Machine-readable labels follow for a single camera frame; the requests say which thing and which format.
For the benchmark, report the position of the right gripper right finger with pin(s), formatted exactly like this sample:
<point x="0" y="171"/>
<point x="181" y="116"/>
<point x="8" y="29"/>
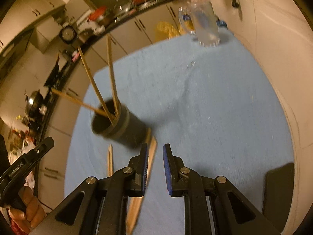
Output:
<point x="187" y="183"/>

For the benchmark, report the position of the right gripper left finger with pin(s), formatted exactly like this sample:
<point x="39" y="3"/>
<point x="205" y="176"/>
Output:
<point x="127" y="182"/>

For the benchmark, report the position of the black utensil holder cup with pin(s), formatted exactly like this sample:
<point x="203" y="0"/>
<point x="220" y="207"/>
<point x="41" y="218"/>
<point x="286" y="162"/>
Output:
<point x="127" y="129"/>

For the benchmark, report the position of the left hand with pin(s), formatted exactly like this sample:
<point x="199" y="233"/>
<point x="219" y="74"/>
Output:
<point x="33" y="215"/>

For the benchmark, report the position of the black wok pot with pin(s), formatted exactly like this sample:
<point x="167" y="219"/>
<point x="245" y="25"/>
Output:
<point x="33" y="104"/>

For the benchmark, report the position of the blue towel mat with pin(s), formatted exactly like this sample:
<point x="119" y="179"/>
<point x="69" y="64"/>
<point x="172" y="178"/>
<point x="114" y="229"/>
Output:
<point x="217" y="110"/>

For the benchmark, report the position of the black phone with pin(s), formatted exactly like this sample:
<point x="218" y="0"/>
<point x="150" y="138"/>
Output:
<point x="278" y="193"/>

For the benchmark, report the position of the yellow plastic bag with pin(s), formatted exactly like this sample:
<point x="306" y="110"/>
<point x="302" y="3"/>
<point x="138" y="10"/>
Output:
<point x="165" y="30"/>

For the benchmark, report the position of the rice cooker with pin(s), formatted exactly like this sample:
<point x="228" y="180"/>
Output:
<point x="68" y="34"/>

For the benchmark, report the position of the clear plastic measuring jug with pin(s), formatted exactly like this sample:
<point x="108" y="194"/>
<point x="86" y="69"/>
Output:
<point x="198" y="20"/>

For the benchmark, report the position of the red basin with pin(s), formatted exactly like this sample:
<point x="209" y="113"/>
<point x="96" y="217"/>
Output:
<point x="97" y="13"/>

